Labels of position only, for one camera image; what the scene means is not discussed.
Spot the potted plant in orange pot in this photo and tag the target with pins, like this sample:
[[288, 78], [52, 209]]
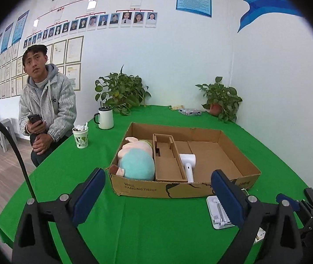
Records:
[[222, 96]]

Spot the blue wave wall decal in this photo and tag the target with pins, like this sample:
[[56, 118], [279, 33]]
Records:
[[266, 5]]

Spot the white tray with small parts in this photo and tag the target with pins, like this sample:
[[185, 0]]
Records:
[[214, 211]]

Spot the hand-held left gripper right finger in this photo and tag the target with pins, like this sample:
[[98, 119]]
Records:
[[228, 200]]

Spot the white flat packet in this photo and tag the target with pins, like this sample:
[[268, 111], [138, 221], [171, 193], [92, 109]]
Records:
[[189, 112]]

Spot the green tablecloth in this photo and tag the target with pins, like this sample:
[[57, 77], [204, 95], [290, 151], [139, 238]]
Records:
[[145, 225]]

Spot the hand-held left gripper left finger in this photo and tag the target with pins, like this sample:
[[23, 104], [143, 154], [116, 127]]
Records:
[[89, 198]]

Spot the large leafy potted plant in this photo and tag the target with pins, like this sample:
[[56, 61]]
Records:
[[123, 90]]

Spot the wall chart of portrait photos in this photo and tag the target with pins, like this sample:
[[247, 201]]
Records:
[[104, 20]]

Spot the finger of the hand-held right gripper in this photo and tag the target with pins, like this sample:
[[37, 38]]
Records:
[[280, 197]]

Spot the green printed paper cup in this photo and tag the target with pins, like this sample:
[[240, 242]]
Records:
[[80, 139]]

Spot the narrow brown cardboard box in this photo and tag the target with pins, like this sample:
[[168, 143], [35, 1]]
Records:
[[167, 167]]

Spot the pink pig plush toy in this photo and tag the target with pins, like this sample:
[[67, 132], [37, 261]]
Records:
[[137, 165]]

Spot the row of blue wall posters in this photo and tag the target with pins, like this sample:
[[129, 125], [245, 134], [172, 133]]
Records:
[[20, 27]]

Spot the small yellow item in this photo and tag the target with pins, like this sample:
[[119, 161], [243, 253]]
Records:
[[176, 107]]

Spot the large cardboard box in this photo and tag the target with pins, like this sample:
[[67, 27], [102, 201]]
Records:
[[214, 154]]

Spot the group of framed wall certificates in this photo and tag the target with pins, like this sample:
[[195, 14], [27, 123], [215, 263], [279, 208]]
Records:
[[72, 51]]

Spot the white hair dryer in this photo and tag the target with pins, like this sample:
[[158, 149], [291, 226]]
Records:
[[188, 167]]

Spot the white mug with black lid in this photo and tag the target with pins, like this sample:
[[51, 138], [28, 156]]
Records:
[[105, 119]]

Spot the grey plastic stool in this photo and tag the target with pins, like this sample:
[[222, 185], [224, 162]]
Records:
[[6, 132]]

